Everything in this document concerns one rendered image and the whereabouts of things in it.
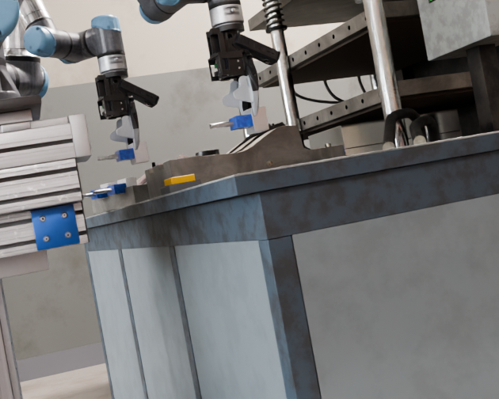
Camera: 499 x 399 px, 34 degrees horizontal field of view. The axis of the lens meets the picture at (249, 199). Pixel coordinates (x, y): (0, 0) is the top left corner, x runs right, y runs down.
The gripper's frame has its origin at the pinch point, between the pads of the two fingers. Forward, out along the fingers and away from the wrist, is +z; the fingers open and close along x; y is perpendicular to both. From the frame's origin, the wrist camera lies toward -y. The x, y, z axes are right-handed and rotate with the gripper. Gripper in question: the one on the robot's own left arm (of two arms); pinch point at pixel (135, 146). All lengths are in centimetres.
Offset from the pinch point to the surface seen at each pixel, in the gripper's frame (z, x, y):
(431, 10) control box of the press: -26, 18, -91
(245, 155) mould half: 7.8, 14.8, -24.9
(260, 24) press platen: -54, -98, -94
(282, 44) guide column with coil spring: -38, -69, -87
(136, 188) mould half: 10.6, -15.7, -3.0
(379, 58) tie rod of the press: -16, 5, -79
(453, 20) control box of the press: -21, 27, -90
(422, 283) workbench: 42, 75, -30
